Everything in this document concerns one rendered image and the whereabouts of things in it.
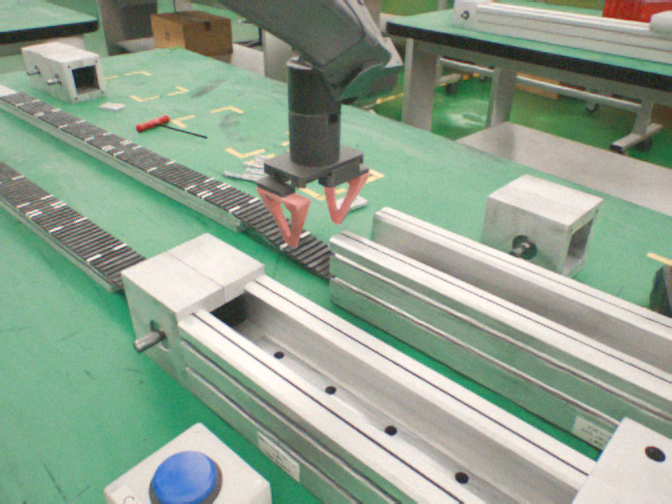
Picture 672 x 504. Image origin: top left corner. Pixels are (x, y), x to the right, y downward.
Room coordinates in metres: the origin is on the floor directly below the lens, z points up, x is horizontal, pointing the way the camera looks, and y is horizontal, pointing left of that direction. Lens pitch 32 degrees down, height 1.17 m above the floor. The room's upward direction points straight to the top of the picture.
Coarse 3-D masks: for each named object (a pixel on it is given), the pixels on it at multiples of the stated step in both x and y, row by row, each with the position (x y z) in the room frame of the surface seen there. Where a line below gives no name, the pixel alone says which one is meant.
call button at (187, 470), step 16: (160, 464) 0.24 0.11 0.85; (176, 464) 0.24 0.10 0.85; (192, 464) 0.24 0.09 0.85; (208, 464) 0.24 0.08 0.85; (160, 480) 0.23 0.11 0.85; (176, 480) 0.23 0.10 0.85; (192, 480) 0.23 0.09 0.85; (208, 480) 0.23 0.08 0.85; (160, 496) 0.22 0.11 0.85; (176, 496) 0.22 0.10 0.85; (192, 496) 0.22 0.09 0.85
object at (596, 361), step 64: (384, 256) 0.48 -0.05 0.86; (448, 256) 0.50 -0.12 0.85; (384, 320) 0.46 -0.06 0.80; (448, 320) 0.41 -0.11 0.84; (512, 320) 0.37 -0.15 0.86; (576, 320) 0.40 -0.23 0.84; (640, 320) 0.37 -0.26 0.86; (512, 384) 0.36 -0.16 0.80; (576, 384) 0.33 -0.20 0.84; (640, 384) 0.30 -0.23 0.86
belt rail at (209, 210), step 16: (16, 112) 1.17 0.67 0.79; (48, 128) 1.06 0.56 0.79; (80, 144) 0.98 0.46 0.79; (112, 160) 0.90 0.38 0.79; (144, 176) 0.84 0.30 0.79; (176, 192) 0.78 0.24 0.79; (192, 208) 0.74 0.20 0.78; (208, 208) 0.72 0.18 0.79; (224, 224) 0.69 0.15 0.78; (240, 224) 0.68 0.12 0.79
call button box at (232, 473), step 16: (192, 432) 0.28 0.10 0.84; (208, 432) 0.28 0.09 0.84; (160, 448) 0.26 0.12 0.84; (176, 448) 0.26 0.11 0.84; (192, 448) 0.26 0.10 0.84; (208, 448) 0.26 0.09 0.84; (224, 448) 0.26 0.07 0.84; (144, 464) 0.25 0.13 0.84; (224, 464) 0.25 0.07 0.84; (240, 464) 0.25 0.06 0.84; (128, 480) 0.24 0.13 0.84; (144, 480) 0.24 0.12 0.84; (224, 480) 0.24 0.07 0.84; (240, 480) 0.24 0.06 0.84; (256, 480) 0.24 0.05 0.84; (112, 496) 0.22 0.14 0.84; (128, 496) 0.22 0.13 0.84; (144, 496) 0.22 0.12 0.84; (208, 496) 0.22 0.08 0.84; (224, 496) 0.22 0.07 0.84; (240, 496) 0.23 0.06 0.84; (256, 496) 0.23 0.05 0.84
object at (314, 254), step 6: (318, 246) 0.61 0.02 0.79; (324, 246) 0.61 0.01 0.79; (306, 252) 0.60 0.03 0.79; (312, 252) 0.60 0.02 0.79; (318, 252) 0.60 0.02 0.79; (324, 252) 0.60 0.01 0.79; (300, 258) 0.58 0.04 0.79; (306, 258) 0.59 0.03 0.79; (312, 258) 0.59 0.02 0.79; (318, 258) 0.59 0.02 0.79; (306, 264) 0.58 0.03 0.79
